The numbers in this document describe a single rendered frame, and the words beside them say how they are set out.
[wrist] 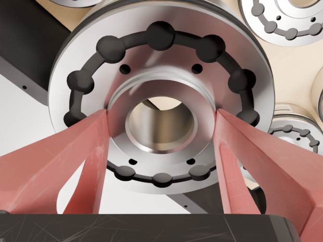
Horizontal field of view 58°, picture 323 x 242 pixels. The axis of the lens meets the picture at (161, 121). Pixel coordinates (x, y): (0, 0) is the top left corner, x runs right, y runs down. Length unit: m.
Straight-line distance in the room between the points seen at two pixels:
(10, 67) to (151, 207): 0.50
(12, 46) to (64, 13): 0.08
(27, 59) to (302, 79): 0.27
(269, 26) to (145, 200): 0.48
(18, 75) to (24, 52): 0.02
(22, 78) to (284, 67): 0.25
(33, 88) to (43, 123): 0.33
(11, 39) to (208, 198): 0.24
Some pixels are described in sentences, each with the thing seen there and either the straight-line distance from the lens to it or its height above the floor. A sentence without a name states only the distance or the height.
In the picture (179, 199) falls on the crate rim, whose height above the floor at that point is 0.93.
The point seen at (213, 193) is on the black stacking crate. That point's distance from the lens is 0.34.
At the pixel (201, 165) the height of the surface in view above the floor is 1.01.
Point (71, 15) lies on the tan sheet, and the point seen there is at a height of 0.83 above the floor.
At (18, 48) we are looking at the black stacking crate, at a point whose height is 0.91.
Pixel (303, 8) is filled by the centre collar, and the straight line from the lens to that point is 0.28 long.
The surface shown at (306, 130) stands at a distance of 0.35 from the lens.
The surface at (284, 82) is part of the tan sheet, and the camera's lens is 0.35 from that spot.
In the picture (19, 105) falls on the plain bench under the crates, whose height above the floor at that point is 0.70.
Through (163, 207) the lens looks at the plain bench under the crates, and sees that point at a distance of 0.68.
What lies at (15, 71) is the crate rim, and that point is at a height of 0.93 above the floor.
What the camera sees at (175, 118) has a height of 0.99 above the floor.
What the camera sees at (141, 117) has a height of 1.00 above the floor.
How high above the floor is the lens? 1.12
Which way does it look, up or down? 55 degrees down
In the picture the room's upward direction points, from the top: 174 degrees counter-clockwise
